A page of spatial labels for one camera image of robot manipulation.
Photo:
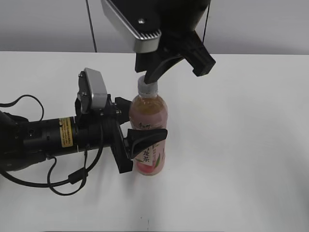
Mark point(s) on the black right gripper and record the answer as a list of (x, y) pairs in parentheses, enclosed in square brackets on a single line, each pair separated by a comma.
[(179, 40)]

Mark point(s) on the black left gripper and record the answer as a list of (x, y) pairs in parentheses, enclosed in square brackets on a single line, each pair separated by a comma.
[(102, 128)]

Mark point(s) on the white bottle cap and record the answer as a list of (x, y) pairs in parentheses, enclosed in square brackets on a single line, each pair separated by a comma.
[(147, 89)]

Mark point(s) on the pink peach tea bottle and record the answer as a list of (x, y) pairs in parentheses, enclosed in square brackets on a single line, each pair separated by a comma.
[(149, 114)]

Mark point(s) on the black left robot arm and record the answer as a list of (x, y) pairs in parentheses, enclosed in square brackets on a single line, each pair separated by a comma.
[(24, 143)]

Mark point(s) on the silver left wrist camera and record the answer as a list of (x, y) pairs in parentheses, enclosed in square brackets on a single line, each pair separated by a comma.
[(92, 94)]

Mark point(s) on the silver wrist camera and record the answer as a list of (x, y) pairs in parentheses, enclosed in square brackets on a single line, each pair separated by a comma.
[(92, 94), (137, 21)]

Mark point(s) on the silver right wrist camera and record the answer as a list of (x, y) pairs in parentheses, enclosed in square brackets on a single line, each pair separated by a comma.
[(137, 21)]

